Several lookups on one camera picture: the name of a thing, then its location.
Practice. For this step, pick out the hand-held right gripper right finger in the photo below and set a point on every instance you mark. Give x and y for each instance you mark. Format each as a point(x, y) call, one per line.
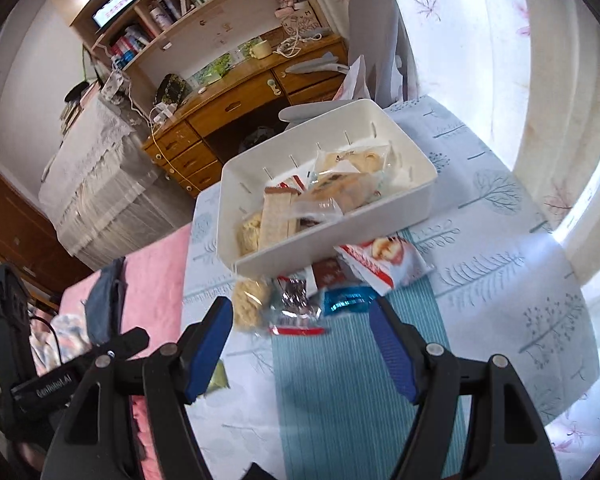
point(395, 355)

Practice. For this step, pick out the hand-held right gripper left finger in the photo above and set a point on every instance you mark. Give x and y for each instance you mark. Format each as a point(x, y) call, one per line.
point(207, 355)

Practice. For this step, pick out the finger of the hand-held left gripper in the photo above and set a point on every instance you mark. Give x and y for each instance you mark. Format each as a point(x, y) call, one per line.
point(125, 341)

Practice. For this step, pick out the green snack packet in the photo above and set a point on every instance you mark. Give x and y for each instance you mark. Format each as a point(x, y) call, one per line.
point(219, 377)

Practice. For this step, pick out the yellow puffed snack packet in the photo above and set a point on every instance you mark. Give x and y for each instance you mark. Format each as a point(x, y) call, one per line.
point(250, 305)

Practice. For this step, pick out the blue snack packet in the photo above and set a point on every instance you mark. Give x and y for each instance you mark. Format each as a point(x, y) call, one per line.
point(347, 300)

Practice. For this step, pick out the red and white snack bag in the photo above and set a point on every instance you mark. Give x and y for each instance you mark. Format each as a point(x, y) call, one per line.
point(380, 260)

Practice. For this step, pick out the clear red-edged candy packet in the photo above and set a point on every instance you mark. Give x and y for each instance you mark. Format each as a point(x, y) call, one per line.
point(295, 305)

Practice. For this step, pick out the white plastic storage box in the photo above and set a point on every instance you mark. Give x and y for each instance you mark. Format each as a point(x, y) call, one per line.
point(280, 256)

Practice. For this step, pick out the large yellow cracker bag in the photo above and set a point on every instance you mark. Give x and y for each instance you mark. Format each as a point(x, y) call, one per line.
point(275, 222)

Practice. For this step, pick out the small dark candy packet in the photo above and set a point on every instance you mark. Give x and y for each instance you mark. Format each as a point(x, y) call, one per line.
point(320, 211)

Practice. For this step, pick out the orange fried snack bag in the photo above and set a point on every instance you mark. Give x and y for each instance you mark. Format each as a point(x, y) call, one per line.
point(340, 190)

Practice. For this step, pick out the small red and white sachet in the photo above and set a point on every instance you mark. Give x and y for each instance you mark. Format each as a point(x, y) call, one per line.
point(294, 183)

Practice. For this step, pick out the pale yellow pastry packet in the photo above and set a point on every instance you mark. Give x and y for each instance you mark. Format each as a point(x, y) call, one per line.
point(365, 157)

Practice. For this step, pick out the blue denim pouch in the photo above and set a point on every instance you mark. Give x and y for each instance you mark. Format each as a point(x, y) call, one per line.
point(102, 305)

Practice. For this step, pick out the floral fleece blanket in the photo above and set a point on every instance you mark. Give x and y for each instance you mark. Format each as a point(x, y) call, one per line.
point(65, 331)

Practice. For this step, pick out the pink blanket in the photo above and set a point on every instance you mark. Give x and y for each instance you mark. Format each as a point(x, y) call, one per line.
point(155, 280)

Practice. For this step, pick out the tree-printed tablecloth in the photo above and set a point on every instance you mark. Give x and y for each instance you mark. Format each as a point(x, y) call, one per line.
point(480, 260)

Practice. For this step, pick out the brown wooden door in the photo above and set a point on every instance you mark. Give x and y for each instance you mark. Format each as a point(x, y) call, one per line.
point(20, 230)

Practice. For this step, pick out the lace covered piano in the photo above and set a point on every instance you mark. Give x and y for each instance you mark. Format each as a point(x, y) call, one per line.
point(105, 185)

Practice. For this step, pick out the trash bin with white liner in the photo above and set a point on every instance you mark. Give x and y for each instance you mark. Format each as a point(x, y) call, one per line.
point(257, 138)

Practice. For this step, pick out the white power strip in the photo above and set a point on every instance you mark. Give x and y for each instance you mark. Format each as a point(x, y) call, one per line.
point(163, 112)

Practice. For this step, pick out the black round object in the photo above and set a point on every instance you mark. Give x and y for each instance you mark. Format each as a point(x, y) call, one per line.
point(77, 91)

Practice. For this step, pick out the dark floral pouch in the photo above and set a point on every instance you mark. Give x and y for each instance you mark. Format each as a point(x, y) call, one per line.
point(172, 90)

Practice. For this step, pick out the floral cloth pouch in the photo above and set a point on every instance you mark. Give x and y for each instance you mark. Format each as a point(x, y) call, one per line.
point(113, 85)

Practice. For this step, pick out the wooden desk with drawers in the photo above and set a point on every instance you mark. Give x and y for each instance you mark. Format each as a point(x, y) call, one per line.
point(230, 96)

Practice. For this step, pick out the red and white plastic bag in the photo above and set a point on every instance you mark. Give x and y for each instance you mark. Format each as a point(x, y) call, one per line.
point(355, 82)

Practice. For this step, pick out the green tissue pack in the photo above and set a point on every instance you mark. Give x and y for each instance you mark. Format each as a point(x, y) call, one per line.
point(211, 78)

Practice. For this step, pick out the white drawer lock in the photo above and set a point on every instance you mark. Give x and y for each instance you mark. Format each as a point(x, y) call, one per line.
point(273, 86)

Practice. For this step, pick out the row of books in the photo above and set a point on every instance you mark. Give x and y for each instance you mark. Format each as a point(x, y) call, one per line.
point(130, 42)

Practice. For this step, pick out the wooden desk hutch shelf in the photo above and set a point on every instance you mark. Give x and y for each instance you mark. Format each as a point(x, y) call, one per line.
point(180, 46)

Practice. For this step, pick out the cream mug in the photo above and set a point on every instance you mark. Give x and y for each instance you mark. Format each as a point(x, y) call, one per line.
point(260, 49)

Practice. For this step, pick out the grey office chair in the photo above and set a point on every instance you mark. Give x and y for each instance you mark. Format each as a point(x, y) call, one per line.
point(375, 25)

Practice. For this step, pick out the leaf-printed curtain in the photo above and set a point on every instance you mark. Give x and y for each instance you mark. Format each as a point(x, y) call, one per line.
point(480, 35)

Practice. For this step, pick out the small lit screen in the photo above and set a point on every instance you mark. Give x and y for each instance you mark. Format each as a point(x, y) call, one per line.
point(115, 6)

